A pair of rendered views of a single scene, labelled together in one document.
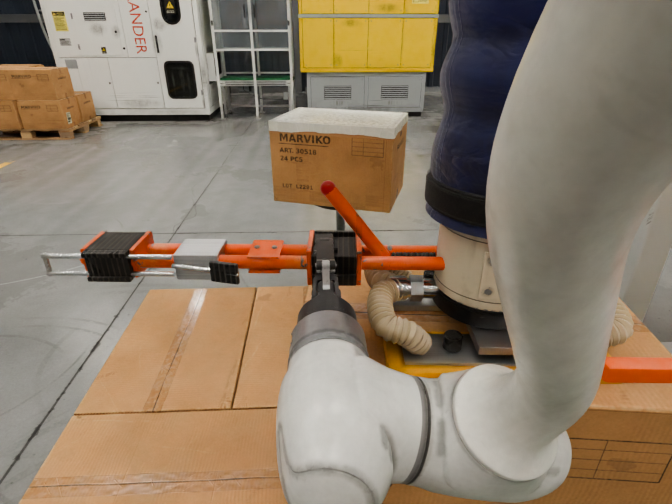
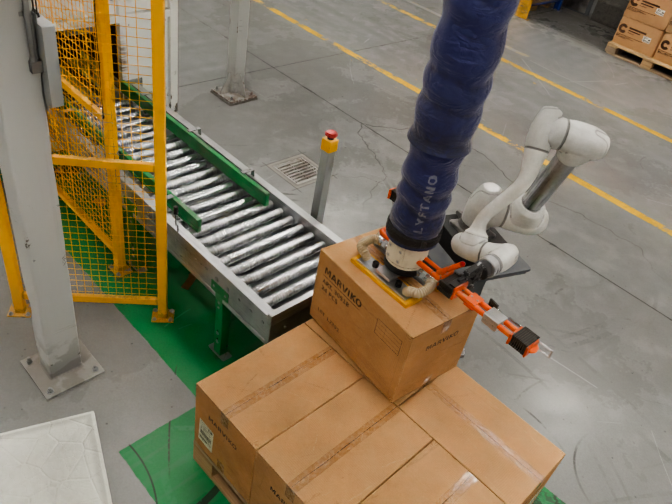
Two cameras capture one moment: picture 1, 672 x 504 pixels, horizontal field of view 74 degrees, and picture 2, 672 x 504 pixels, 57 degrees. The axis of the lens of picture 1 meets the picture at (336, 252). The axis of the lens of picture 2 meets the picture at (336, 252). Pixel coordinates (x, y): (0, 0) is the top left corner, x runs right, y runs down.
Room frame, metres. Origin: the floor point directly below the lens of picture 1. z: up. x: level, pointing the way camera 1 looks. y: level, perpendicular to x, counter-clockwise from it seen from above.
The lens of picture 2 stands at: (2.37, 0.90, 2.63)
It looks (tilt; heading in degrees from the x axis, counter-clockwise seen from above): 38 degrees down; 221
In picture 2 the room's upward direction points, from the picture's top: 12 degrees clockwise
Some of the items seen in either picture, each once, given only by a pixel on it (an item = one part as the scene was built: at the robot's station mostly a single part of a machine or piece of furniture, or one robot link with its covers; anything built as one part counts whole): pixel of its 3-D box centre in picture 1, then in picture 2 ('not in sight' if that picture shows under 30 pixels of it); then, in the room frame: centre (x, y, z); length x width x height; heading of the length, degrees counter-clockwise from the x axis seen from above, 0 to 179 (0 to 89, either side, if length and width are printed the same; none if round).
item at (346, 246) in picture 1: (334, 256); (452, 284); (0.63, 0.00, 1.09); 0.10 x 0.08 x 0.06; 179
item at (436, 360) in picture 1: (497, 348); not in sight; (0.53, -0.25, 0.98); 0.34 x 0.10 x 0.05; 89
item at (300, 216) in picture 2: not in sight; (233, 172); (0.40, -1.80, 0.50); 2.31 x 0.05 x 0.19; 93
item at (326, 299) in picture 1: (326, 314); (478, 272); (0.48, 0.01, 1.09); 0.09 x 0.07 x 0.08; 3
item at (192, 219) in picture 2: not in sight; (114, 156); (1.01, -2.13, 0.60); 1.60 x 0.10 x 0.09; 93
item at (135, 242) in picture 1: (120, 253); (522, 341); (0.65, 0.35, 1.09); 0.08 x 0.07 x 0.05; 89
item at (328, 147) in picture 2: not in sight; (317, 212); (0.20, -1.22, 0.50); 0.07 x 0.07 x 1.00; 3
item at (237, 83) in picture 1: (258, 96); not in sight; (8.09, 1.34, 0.32); 1.25 x 0.52 x 0.63; 92
